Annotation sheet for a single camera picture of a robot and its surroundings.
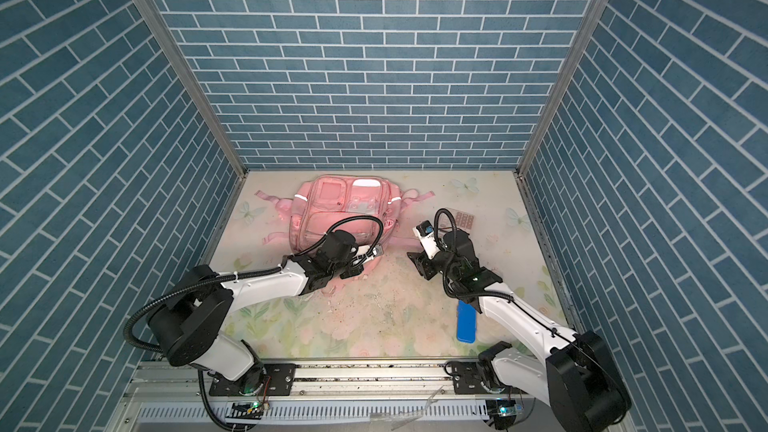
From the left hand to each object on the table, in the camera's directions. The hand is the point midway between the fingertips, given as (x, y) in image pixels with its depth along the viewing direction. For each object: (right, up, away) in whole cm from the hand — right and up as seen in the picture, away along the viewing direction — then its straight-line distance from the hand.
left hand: (359, 246), depth 91 cm
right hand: (+16, +2, -7) cm, 18 cm away
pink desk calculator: (+35, +7, +14) cm, 38 cm away
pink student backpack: (-15, +14, +14) cm, 25 cm away
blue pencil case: (+31, -20, -8) cm, 38 cm away
